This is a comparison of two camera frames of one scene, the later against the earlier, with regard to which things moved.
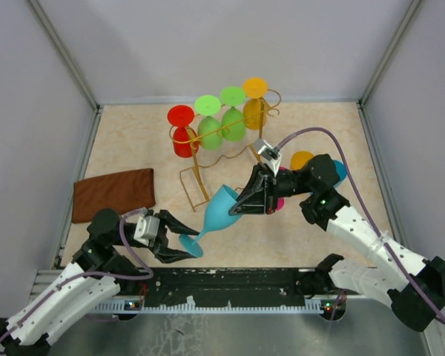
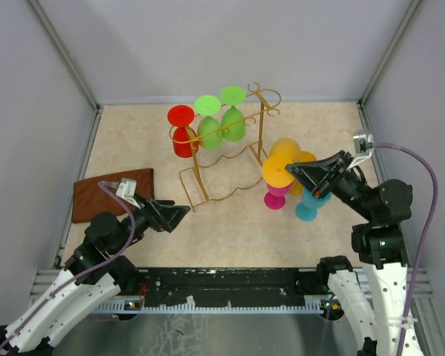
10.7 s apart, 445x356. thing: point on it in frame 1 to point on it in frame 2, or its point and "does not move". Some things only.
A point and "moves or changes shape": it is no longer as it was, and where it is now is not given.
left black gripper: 160,247 to 167,216
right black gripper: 261,193 to 316,173
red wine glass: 180,116 does not move
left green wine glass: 209,131 does not move
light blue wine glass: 216,218 moves or changes shape
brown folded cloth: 122,192 does not move
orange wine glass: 256,87 to 283,152
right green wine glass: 233,124 does not move
